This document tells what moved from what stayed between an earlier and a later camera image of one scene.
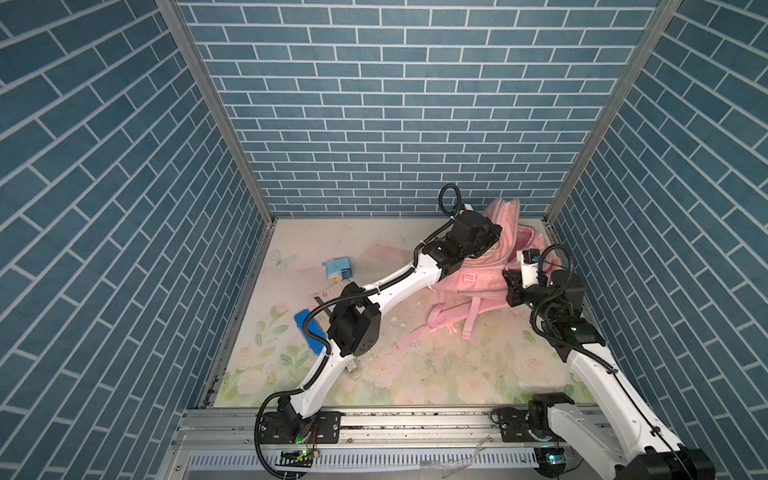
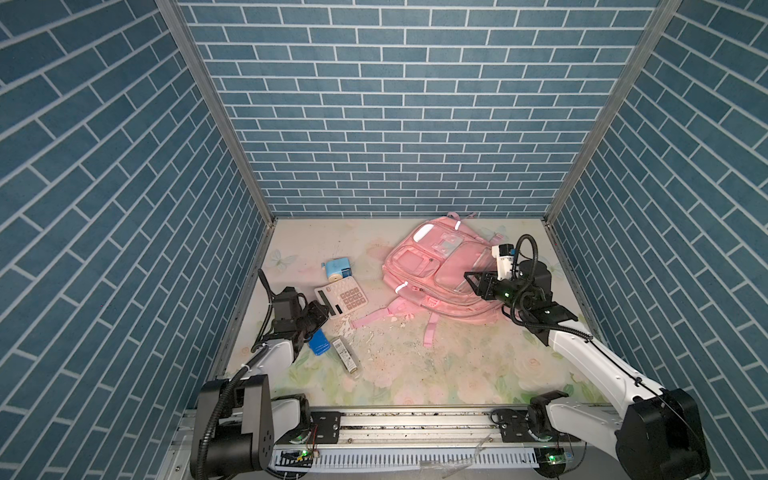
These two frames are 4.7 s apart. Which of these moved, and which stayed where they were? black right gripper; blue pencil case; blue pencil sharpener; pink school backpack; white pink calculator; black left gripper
Moved: pink school backpack; black right gripper; black left gripper
Stayed: blue pencil sharpener; blue pencil case; white pink calculator
